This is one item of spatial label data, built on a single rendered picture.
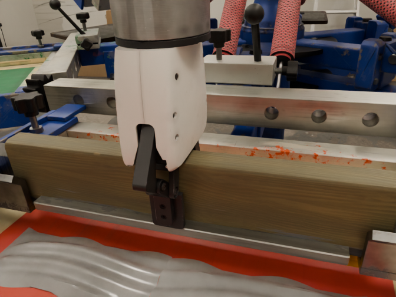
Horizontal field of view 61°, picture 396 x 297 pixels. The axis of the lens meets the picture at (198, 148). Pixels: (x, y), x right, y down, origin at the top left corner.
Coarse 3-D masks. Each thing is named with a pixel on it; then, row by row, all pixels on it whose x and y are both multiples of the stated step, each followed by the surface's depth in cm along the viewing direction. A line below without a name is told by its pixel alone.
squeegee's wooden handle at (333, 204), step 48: (48, 144) 35; (96, 144) 34; (48, 192) 37; (96, 192) 35; (144, 192) 33; (192, 192) 31; (240, 192) 30; (288, 192) 28; (336, 192) 27; (384, 192) 26; (336, 240) 29
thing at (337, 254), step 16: (48, 208) 36; (64, 208) 36; (80, 208) 35; (96, 208) 35; (112, 208) 35; (128, 224) 34; (144, 224) 33; (192, 224) 32; (208, 224) 32; (224, 240) 31; (240, 240) 30; (256, 240) 30; (272, 240) 30; (288, 240) 30; (304, 240) 30; (304, 256) 29; (320, 256) 29; (336, 256) 28
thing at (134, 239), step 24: (24, 216) 41; (48, 216) 41; (72, 216) 41; (0, 240) 37; (96, 240) 37; (120, 240) 36; (144, 240) 36; (168, 240) 36; (0, 288) 32; (24, 288) 31
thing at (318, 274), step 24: (192, 240) 36; (216, 264) 33; (240, 264) 33; (264, 264) 33; (288, 264) 32; (312, 264) 32; (336, 264) 32; (336, 288) 30; (360, 288) 30; (384, 288) 30
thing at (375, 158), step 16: (80, 128) 55; (96, 128) 55; (112, 128) 55; (208, 144) 48; (224, 144) 48; (240, 144) 48; (256, 144) 47; (272, 144) 47; (288, 144) 47; (304, 144) 47; (320, 144) 46; (336, 144) 46; (304, 160) 45; (320, 160) 44; (336, 160) 44; (352, 160) 43; (368, 160) 42; (384, 160) 42
